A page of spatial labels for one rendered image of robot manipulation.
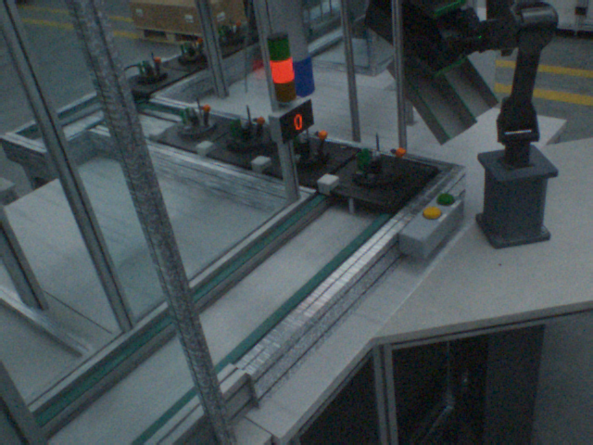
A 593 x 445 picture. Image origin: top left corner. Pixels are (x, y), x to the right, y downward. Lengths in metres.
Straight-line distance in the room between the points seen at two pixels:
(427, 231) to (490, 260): 0.18
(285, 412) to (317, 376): 0.11
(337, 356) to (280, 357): 0.14
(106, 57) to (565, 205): 1.34
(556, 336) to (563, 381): 0.23
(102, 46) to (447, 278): 1.02
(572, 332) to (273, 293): 1.53
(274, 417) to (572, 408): 1.38
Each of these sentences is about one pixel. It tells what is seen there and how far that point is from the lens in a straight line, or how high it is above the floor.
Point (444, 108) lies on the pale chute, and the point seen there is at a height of 1.05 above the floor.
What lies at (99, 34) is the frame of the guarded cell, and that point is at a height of 1.65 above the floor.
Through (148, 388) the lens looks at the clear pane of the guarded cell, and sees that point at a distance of 0.99.
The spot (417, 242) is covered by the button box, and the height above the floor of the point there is 0.95.
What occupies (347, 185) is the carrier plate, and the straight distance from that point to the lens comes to 1.69.
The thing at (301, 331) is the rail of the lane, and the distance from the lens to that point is 1.28.
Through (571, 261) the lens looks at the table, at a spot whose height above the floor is 0.86.
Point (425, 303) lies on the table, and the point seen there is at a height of 0.86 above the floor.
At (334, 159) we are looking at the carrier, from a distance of 1.82.
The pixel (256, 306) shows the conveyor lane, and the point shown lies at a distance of 1.41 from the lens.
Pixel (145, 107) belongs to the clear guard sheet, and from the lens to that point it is 1.27.
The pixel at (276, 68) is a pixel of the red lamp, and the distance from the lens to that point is 1.47.
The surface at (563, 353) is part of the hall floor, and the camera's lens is 2.59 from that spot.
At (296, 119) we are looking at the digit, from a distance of 1.52.
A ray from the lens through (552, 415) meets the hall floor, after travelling 2.38.
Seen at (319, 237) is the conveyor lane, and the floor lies 0.92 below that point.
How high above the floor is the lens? 1.83
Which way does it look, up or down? 33 degrees down
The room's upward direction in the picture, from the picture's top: 9 degrees counter-clockwise
